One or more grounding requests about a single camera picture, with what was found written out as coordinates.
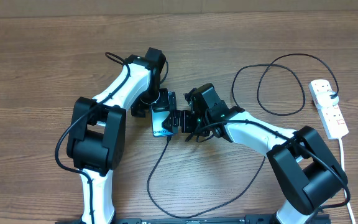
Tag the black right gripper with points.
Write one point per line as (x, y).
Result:
(176, 119)

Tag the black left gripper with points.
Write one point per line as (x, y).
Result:
(167, 102)

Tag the blue Galaxy smartphone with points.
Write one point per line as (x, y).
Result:
(157, 120)

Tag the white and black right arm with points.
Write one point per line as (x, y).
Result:
(306, 170)

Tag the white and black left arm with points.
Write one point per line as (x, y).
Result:
(96, 136)

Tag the white charger plug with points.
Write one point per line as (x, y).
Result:
(326, 99)

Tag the white power strip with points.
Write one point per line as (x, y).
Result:
(332, 118)

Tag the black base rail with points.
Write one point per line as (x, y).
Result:
(248, 219)

